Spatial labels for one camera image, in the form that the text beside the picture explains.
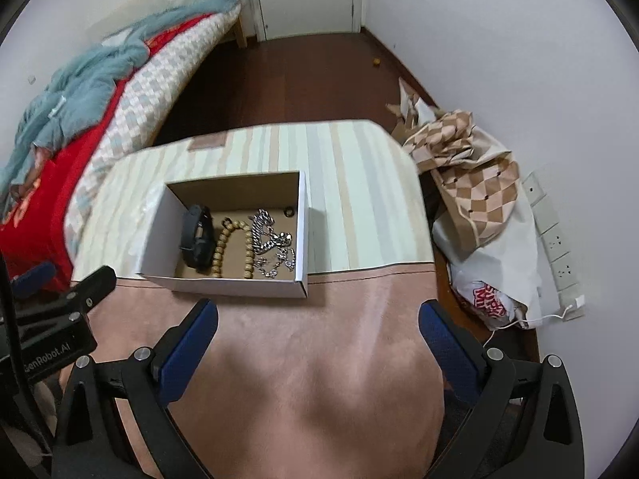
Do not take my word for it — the light wooden bed frame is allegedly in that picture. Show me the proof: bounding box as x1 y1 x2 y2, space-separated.
234 7 250 49

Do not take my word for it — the white charger cable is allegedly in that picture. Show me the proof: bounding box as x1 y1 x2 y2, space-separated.
482 296 586 347

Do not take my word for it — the bed with red cover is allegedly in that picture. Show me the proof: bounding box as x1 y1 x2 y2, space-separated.
0 15 210 280

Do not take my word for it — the thick silver chain bracelet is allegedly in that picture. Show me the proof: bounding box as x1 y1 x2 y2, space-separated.
248 208 296 259

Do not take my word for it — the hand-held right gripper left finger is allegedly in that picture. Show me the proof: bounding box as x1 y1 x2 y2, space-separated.
52 298 219 479

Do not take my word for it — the striped and pink tablecloth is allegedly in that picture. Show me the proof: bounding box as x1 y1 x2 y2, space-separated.
65 120 447 479

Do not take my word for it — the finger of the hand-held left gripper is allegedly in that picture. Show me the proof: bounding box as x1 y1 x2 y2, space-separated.
15 266 117 330
10 261 57 300

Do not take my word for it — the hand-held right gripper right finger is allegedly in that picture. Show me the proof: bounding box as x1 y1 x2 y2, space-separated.
418 299 585 479

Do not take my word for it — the checkered bed sheet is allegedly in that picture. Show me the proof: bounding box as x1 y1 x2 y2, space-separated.
65 10 240 255

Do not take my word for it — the brown checkered cloth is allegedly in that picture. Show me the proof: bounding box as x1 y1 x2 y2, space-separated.
402 110 522 255

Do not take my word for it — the pale pillow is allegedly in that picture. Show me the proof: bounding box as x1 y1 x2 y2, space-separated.
100 0 235 41

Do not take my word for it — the thin silver charm bracelet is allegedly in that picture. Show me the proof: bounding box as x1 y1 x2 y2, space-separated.
252 249 296 279

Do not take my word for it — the white plastic bag red print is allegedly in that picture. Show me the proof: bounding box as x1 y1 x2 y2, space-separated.
432 127 544 330

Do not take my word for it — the white power strip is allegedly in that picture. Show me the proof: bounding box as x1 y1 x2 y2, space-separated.
522 172 582 293

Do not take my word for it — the torn cardboard piece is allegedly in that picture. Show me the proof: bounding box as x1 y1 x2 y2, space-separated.
387 77 440 141

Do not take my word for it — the black smartwatch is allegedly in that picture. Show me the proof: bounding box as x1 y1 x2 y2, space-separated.
180 204 215 274

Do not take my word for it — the wooden bead bracelet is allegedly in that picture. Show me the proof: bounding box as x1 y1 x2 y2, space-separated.
210 218 254 280

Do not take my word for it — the cardboard box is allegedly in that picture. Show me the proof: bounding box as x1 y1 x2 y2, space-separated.
137 170 311 299

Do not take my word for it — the teal duvet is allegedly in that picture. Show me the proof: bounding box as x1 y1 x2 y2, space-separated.
0 0 243 190

